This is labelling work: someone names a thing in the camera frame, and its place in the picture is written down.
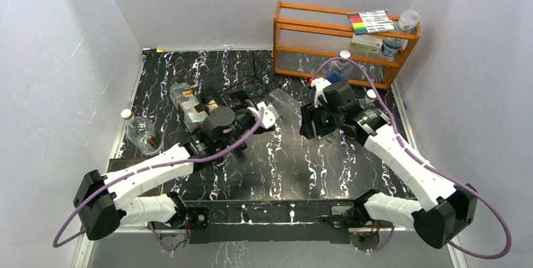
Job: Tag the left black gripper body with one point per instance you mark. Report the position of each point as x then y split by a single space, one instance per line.
242 97

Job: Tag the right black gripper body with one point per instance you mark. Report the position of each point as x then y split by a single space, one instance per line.
322 117

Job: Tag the clear square liquor bottle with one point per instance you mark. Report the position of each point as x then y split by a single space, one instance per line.
191 112

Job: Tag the clear round silver-cap bottle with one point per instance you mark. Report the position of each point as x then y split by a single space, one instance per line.
369 99

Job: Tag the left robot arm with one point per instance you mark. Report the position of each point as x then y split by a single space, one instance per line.
105 202

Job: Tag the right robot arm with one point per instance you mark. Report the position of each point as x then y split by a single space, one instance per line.
440 209

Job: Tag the clear round flask bottle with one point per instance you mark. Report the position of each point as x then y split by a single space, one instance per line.
141 132

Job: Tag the orange wooden shelf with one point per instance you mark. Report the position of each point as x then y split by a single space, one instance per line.
306 36

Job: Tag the white red small box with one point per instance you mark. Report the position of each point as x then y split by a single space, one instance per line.
366 43

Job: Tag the blue label plastic jar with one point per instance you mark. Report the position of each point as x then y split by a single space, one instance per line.
391 46

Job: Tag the coloured marker pen pack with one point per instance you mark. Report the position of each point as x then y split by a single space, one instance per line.
368 22

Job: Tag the clear plastic lidded cup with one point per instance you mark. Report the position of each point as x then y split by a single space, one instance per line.
408 21

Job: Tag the brown book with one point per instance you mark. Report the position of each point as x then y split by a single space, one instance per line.
126 164

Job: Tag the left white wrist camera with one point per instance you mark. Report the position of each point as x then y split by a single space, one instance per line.
264 114

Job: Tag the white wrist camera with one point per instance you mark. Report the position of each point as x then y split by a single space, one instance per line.
319 84
264 114

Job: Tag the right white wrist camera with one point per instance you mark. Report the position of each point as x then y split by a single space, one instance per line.
319 84

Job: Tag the black base frame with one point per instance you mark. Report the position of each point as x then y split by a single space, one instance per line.
277 221

